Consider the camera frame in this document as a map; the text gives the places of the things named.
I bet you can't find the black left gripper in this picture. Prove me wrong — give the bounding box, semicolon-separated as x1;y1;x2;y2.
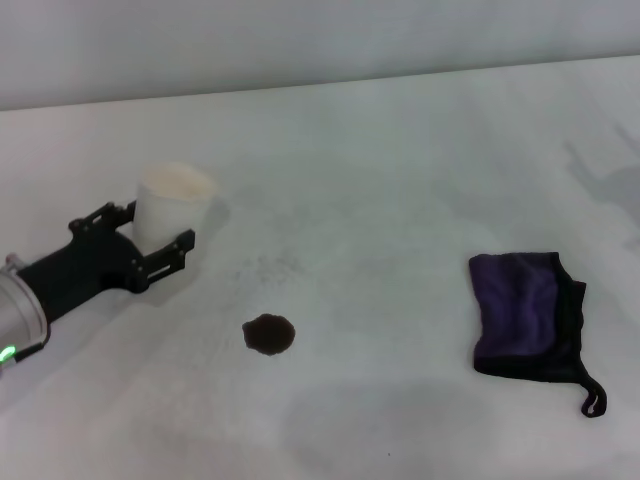
16;199;197;322

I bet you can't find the white paper cup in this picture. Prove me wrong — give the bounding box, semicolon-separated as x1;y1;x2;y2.
132;162;219;252

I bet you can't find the purple rag with black trim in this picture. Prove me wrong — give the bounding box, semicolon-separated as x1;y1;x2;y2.
468;251;609;419

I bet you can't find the black water stain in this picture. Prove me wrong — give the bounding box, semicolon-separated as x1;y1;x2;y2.
241;313;297;358

